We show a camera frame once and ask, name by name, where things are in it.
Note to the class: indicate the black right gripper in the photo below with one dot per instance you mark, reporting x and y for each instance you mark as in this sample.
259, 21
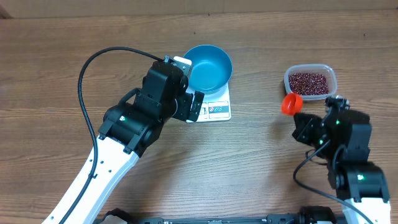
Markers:
306, 126

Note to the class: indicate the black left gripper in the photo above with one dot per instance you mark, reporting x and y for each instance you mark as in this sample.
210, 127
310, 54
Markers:
184, 113

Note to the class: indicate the red measuring scoop blue handle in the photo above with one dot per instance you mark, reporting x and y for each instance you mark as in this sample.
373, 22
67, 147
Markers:
291, 104

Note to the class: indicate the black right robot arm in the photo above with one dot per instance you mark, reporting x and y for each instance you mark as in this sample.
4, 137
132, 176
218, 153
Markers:
342, 139

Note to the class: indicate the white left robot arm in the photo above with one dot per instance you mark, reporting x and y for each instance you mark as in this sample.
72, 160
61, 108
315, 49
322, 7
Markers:
128, 129

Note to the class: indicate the white digital kitchen scale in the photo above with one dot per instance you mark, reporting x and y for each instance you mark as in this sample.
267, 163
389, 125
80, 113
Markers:
216, 104

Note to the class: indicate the teal blue bowl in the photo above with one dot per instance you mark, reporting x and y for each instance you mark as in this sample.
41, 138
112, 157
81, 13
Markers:
212, 68

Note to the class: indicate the red beans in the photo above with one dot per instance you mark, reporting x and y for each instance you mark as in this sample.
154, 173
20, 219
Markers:
308, 84

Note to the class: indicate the clear plastic container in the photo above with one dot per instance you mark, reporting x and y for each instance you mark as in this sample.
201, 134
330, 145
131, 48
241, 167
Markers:
326, 70

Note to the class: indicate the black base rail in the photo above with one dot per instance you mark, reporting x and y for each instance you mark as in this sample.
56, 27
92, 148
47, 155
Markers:
306, 215

